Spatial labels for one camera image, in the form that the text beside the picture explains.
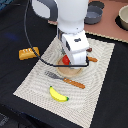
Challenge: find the orange toy bread loaf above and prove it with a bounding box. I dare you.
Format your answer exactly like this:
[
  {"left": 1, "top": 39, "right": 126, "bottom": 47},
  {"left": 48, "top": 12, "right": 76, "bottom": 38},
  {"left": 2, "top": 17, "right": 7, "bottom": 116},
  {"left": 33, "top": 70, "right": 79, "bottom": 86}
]
[{"left": 19, "top": 47, "right": 39, "bottom": 60}]

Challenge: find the red toy tomato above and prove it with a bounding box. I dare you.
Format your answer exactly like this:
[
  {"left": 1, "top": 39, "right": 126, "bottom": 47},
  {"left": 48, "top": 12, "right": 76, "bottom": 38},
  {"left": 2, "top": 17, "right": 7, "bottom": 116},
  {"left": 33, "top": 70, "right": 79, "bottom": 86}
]
[{"left": 62, "top": 55, "right": 70, "bottom": 65}]

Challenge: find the yellow toy banana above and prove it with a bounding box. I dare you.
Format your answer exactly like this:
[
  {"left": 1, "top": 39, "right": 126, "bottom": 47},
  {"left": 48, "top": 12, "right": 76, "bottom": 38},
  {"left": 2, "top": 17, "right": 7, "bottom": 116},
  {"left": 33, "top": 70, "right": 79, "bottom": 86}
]
[{"left": 49, "top": 87, "right": 69, "bottom": 102}]

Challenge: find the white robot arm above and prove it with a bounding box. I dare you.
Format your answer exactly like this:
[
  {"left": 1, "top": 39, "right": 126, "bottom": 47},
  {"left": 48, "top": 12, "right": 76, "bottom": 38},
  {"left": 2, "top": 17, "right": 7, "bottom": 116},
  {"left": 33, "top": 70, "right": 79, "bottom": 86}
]
[{"left": 32, "top": 0, "right": 89, "bottom": 67}]

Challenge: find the round wooden plate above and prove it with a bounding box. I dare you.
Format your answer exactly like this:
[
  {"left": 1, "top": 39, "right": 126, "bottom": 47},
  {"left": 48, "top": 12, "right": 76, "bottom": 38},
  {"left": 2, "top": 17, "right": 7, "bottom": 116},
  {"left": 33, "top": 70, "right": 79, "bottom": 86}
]
[{"left": 57, "top": 58, "right": 82, "bottom": 78}]

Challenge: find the beige woven placemat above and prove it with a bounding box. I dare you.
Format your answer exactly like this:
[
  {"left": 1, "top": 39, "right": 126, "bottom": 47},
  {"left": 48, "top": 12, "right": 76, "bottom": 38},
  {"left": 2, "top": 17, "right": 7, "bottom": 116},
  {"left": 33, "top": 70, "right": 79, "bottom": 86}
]
[{"left": 14, "top": 38, "right": 114, "bottom": 128}]

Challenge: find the black round lid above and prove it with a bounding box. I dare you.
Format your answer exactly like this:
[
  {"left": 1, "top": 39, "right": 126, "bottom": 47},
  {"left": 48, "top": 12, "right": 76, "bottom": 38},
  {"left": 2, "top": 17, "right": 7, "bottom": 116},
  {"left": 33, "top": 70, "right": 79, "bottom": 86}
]
[{"left": 89, "top": 1, "right": 105, "bottom": 9}]

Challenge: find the beige bowl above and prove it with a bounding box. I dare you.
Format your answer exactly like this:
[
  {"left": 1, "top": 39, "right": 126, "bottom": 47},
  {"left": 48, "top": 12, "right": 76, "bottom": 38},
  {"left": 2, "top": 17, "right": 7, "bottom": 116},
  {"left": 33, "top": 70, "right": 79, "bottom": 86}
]
[{"left": 119, "top": 5, "right": 128, "bottom": 30}]

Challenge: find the fork with wooden handle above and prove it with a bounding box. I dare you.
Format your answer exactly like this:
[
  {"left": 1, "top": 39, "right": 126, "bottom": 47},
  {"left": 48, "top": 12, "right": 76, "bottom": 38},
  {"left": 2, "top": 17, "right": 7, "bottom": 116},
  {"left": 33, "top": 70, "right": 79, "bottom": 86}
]
[{"left": 45, "top": 71, "right": 85, "bottom": 89}]

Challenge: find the knife with wooden handle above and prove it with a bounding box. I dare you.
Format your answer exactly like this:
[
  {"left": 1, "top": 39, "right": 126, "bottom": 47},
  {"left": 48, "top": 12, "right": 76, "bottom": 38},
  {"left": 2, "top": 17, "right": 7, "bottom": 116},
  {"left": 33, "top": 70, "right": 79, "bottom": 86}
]
[{"left": 88, "top": 57, "right": 98, "bottom": 62}]

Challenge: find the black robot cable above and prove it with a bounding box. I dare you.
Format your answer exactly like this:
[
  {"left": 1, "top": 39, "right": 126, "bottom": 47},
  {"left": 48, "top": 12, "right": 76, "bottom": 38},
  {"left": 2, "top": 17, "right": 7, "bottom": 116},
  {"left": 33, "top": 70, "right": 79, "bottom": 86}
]
[{"left": 23, "top": 1, "right": 90, "bottom": 68}]

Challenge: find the grey pot with handle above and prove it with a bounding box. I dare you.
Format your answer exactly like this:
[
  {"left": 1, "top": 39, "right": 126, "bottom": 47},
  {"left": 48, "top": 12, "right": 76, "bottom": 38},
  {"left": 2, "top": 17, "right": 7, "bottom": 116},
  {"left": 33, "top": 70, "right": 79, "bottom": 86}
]
[{"left": 84, "top": 6, "right": 103, "bottom": 24}]

